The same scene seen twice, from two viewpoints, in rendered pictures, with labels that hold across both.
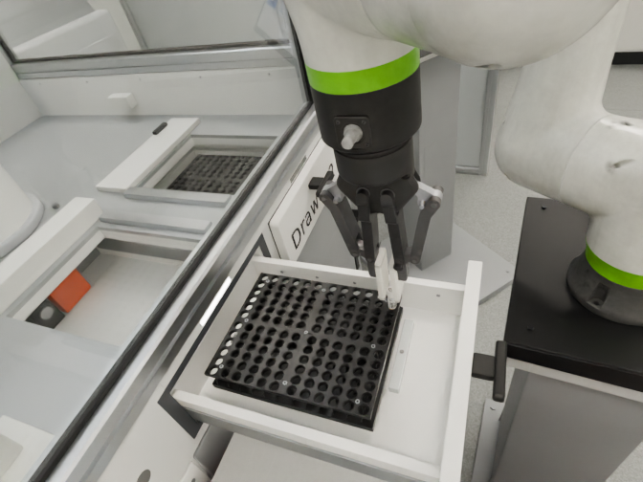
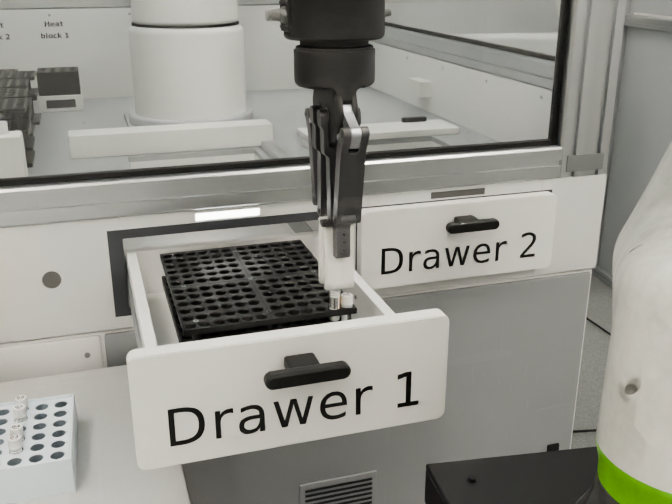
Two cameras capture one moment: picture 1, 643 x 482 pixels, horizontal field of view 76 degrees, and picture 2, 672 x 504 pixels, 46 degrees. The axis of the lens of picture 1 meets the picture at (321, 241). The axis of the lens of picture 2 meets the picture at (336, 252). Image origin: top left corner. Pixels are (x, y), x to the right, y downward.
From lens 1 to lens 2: 63 cm
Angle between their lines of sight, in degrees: 43
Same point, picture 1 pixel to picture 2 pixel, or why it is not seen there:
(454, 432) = (191, 345)
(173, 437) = (99, 284)
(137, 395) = (96, 204)
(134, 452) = (61, 246)
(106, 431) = (55, 196)
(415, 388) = not seen: hidden behind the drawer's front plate
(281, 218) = (373, 212)
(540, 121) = (649, 196)
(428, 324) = not seen: hidden behind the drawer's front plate
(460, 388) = (245, 338)
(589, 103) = not seen: outside the picture
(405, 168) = (327, 79)
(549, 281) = (586, 481)
